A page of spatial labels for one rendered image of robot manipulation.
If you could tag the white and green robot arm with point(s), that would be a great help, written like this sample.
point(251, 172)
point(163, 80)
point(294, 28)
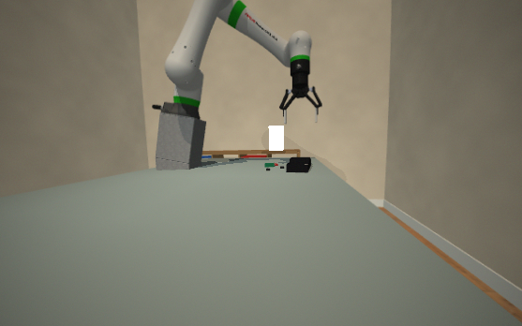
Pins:
point(183, 63)

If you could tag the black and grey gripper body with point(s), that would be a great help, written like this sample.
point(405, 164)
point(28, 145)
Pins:
point(299, 82)

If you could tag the black rack of three bins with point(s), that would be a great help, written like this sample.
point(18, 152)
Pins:
point(298, 164)

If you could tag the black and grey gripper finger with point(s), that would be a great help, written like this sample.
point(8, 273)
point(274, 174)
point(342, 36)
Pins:
point(288, 103)
point(312, 89)

